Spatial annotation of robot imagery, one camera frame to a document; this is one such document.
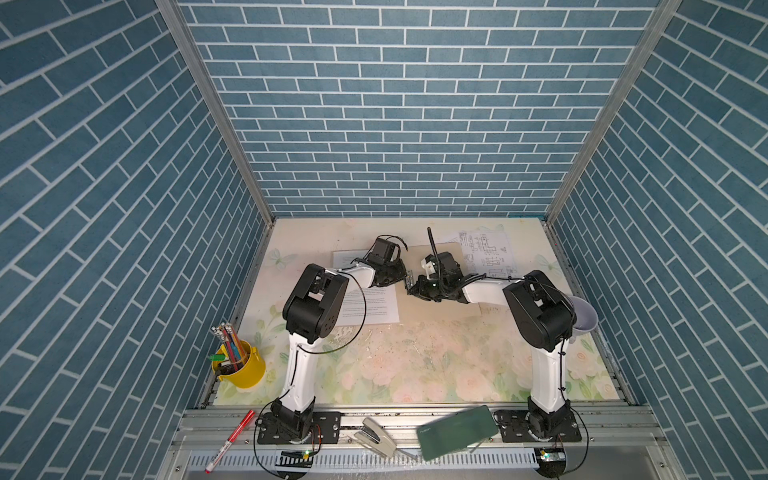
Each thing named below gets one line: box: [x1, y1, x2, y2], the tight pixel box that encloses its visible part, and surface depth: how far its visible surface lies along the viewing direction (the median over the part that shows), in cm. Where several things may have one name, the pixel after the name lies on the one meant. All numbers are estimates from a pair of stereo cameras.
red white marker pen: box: [204, 410, 256, 474], surface depth 72 cm
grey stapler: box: [354, 416, 397, 458], surface depth 72 cm
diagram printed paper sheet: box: [458, 230, 518, 278], surface depth 114 cm
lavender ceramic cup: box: [569, 296, 599, 344], surface depth 91 cm
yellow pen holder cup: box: [212, 340, 266, 389], surface depth 77 cm
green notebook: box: [417, 405, 499, 461], surface depth 74 cm
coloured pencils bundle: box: [211, 322, 245, 372], surface depth 75 cm
